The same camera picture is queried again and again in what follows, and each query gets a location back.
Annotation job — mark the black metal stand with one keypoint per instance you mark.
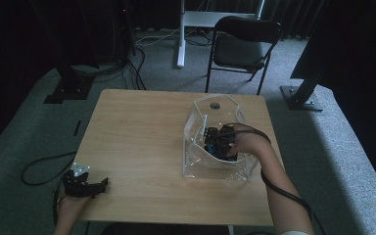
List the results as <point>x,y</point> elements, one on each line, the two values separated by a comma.
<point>302,98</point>
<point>69,88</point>

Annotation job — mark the person's left hand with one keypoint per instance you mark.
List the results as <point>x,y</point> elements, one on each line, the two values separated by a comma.
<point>68,207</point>

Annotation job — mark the person's white sleeve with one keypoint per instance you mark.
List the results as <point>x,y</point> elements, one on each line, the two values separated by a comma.
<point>294,233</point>

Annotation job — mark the small black floor strip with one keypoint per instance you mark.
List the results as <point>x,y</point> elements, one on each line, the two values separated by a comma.
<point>77,128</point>

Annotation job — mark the person's right hand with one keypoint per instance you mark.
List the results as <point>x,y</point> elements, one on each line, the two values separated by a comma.
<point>247,143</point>

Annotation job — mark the clear plastic bag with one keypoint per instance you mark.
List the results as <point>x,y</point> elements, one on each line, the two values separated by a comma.
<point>202,163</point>

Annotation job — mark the black folding chair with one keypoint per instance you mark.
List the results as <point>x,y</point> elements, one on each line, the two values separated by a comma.
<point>240,52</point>

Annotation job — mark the white desk frame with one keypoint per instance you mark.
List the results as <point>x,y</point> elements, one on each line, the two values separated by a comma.
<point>182,39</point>

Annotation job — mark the white table leg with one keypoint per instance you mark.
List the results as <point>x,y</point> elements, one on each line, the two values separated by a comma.
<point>230,230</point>

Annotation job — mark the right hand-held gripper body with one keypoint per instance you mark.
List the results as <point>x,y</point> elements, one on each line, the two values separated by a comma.
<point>221,140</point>

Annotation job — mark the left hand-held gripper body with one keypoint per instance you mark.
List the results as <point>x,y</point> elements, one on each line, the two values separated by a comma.
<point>75,186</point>

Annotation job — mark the black cloth panel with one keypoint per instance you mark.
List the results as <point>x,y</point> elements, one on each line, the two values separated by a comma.
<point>355,49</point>

